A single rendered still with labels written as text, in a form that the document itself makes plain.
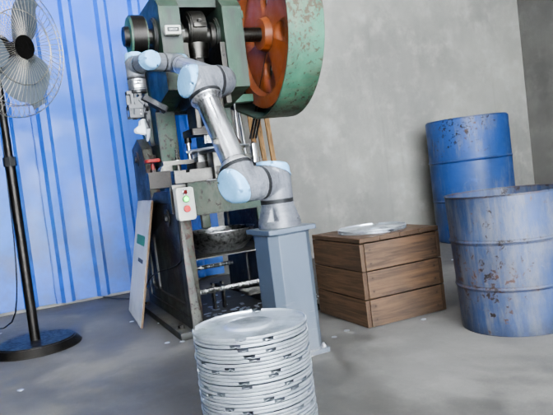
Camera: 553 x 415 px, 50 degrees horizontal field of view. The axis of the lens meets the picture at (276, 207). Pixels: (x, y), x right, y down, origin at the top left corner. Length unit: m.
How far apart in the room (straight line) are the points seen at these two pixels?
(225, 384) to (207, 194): 1.29
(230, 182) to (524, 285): 1.02
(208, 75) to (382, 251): 0.94
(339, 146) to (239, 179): 2.61
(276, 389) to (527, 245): 1.03
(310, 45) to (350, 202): 2.01
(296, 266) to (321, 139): 2.46
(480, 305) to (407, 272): 0.38
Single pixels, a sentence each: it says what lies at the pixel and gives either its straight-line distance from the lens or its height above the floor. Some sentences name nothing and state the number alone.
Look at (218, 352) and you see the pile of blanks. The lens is 1.43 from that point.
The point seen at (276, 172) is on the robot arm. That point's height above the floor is 0.64.
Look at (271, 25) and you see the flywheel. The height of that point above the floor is 1.35.
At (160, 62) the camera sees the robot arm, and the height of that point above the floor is 1.14.
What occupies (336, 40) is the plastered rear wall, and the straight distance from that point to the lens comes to 4.62.
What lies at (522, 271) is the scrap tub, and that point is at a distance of 2.12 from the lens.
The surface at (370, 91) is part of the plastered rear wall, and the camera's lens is 4.69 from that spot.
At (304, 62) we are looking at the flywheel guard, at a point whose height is 1.11.
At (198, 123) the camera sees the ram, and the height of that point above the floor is 0.91.
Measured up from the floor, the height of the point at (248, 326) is 0.27.
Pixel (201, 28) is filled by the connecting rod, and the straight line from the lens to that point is 2.87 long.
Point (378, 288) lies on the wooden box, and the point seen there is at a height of 0.15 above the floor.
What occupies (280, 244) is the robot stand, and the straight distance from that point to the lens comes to 2.00.
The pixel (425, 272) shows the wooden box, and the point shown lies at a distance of 2.49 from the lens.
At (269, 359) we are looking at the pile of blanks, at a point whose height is 0.21.
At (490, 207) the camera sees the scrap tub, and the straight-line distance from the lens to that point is 2.09.
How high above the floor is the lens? 0.63
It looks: 3 degrees down
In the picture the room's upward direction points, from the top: 7 degrees counter-clockwise
